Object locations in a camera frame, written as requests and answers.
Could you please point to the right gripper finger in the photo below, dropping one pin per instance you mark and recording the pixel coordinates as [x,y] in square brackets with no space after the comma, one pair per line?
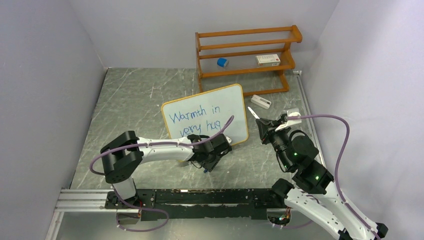
[270,123]
[262,133]

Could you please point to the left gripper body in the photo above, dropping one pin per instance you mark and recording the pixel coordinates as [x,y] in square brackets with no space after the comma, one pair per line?
[210,164]

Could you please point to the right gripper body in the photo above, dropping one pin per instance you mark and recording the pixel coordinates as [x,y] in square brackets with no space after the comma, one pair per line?
[280,136]

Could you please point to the white blue whiteboard marker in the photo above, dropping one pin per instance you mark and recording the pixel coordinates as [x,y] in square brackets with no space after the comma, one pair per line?
[253,112]

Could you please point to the yellow framed whiteboard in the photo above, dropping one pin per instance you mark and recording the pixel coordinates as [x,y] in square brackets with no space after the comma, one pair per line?
[206,113]

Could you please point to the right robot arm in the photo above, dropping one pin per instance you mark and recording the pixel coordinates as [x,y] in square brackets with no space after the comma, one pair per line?
[314,191]

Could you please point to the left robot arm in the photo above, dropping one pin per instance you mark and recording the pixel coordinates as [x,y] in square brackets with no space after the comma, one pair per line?
[122,156]

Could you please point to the white whiteboard eraser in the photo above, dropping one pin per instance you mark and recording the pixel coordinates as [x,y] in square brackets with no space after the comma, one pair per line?
[260,101]

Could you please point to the white red cardboard box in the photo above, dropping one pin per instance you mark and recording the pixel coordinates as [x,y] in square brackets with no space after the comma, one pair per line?
[268,60]

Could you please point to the orange wooden shelf rack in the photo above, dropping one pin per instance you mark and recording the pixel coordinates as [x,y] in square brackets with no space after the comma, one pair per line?
[241,47]

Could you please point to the blue eraser block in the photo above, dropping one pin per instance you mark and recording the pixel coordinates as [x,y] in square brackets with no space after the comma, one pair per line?
[222,62]

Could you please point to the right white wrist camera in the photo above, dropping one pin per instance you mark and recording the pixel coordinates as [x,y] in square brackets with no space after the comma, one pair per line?
[291,118]

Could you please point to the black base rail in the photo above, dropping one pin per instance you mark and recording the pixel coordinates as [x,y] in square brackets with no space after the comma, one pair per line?
[253,203]

